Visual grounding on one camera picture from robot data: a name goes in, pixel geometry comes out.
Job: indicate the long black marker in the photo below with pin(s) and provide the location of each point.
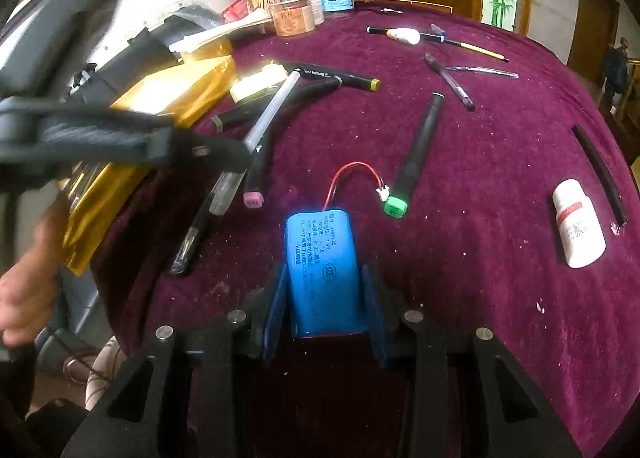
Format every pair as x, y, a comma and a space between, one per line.
335, 76

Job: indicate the clear pen refill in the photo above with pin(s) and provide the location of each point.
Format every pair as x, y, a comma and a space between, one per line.
482, 70

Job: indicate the white pill bottle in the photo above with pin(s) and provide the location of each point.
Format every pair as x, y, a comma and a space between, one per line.
577, 225

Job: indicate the stack of papers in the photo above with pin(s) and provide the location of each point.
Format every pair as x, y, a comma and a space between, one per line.
220, 32

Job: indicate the red plastic bag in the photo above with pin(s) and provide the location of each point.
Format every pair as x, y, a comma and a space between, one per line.
235, 10

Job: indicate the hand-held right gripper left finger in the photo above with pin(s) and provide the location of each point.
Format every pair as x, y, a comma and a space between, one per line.
275, 308

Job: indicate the gold-edged white tray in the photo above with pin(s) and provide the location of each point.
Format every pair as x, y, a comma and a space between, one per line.
165, 92

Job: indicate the black and yellow paintbrush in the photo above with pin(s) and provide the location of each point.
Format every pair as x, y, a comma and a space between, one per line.
465, 44

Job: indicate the brown label jar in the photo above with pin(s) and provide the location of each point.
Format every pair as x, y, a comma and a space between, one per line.
292, 17

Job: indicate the black marker green caps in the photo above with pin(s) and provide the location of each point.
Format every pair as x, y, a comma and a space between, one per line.
417, 152

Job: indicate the blue battery pack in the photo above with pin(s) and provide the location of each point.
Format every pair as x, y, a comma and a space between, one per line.
325, 278

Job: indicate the thick black marker purple tip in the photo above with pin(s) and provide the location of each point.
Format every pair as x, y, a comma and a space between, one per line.
256, 177

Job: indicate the person's left hand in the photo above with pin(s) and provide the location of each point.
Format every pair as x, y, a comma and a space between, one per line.
25, 298

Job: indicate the clear gel pen black grip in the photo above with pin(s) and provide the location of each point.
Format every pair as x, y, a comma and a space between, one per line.
192, 233

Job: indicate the white glue bottle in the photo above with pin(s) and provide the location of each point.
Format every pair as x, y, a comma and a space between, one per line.
406, 35

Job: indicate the brown wooden door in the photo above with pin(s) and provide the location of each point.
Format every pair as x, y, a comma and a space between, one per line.
595, 22

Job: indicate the black marker grey cap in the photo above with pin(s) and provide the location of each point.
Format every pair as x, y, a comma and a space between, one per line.
310, 91

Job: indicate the white barrel pen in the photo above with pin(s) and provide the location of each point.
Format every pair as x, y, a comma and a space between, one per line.
272, 115

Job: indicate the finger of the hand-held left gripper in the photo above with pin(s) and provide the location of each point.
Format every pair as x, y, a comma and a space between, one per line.
125, 137

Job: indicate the black rubber tube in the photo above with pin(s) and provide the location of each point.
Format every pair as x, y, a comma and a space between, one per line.
600, 175

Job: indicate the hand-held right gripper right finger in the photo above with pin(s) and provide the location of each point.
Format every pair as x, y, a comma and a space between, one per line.
376, 313

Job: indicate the brown paper packets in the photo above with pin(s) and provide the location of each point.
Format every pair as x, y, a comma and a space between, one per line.
260, 0

